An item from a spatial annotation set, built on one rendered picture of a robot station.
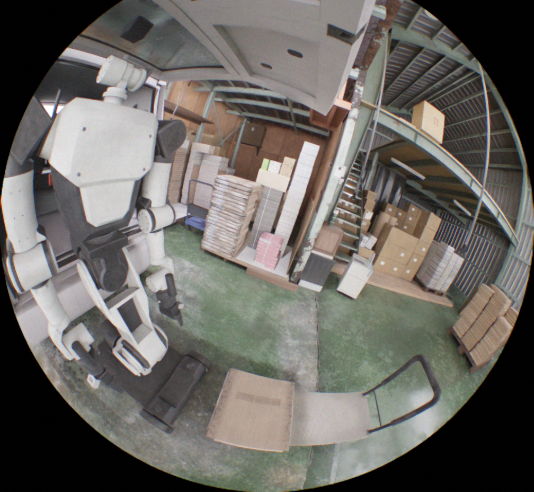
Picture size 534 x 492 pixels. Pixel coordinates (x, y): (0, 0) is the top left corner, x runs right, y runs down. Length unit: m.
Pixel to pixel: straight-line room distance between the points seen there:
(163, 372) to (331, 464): 1.24
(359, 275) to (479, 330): 2.65
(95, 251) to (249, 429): 0.99
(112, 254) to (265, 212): 2.14
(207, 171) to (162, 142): 3.31
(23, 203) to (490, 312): 4.16
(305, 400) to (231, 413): 0.46
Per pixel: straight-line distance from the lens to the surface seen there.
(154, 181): 0.57
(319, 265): 2.22
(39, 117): 0.40
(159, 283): 0.71
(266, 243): 2.14
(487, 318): 3.77
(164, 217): 0.60
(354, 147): 2.94
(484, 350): 3.77
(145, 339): 0.67
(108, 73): 0.45
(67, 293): 1.23
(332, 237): 2.11
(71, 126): 0.37
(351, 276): 2.48
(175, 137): 0.56
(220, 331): 1.56
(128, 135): 0.40
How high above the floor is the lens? 1.29
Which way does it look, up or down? 18 degrees down
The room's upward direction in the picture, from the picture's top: 17 degrees clockwise
